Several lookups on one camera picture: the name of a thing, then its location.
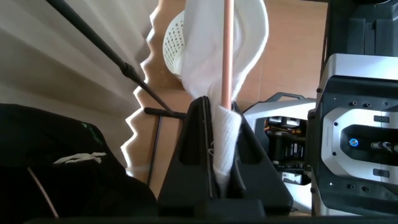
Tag beige curtain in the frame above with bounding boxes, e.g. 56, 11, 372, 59
0, 0, 159, 169

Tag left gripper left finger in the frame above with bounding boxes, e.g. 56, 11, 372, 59
157, 96, 218, 218

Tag pink clothes hanger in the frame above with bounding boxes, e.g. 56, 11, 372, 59
27, 167, 60, 218
220, 0, 235, 110

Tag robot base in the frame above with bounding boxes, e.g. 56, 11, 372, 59
242, 0, 398, 217

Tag black shorts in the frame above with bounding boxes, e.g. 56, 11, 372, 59
0, 103, 159, 218

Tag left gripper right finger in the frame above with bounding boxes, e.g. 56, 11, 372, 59
228, 101, 294, 216

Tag white laundry basket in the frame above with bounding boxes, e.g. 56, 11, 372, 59
162, 10, 187, 82

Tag black clothes rack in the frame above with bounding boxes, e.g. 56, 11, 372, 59
45, 0, 187, 187

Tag white garment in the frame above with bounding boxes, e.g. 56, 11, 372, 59
180, 0, 270, 197

